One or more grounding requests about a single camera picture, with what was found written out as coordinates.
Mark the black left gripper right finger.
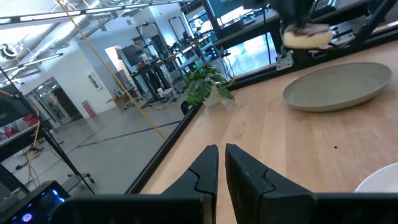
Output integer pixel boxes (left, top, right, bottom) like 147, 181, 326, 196
224, 142, 315, 224

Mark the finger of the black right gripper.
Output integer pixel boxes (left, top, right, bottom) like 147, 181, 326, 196
269, 0, 296, 27
295, 0, 315, 27

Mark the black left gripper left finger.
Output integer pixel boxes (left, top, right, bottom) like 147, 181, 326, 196
161, 144, 220, 224

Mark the large chocolate iced donut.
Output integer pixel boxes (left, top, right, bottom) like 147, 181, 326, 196
282, 23, 335, 50

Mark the grey-green round plate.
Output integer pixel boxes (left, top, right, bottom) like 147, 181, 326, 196
282, 62, 394, 113

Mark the green potted plant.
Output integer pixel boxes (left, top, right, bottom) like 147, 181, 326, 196
184, 63, 236, 109

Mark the white round plate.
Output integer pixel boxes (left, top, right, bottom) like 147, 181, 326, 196
354, 162, 398, 194

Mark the black tripod stand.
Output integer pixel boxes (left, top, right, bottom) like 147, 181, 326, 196
0, 67, 96, 195

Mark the black computer case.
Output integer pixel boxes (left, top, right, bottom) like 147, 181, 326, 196
0, 180, 71, 224

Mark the long ceiling light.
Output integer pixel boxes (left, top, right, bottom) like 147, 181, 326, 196
0, 0, 175, 30

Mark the yellow hanging cable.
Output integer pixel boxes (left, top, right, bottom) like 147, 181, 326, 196
55, 0, 167, 141

